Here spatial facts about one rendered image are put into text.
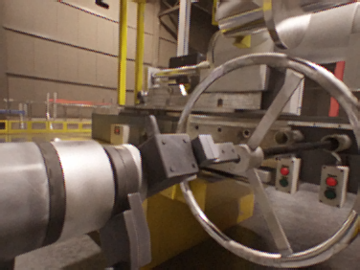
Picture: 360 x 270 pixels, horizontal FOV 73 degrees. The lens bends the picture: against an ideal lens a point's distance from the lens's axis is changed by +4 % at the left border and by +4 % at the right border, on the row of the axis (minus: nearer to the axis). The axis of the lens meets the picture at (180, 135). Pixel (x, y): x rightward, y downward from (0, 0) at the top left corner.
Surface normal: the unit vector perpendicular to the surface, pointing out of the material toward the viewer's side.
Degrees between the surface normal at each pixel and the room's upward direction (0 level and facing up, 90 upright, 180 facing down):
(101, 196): 89
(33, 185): 65
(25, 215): 88
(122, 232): 90
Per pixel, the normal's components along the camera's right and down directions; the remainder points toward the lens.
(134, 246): 0.69, -0.05
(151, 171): -0.71, 0.02
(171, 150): 0.62, -0.43
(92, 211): 0.66, 0.32
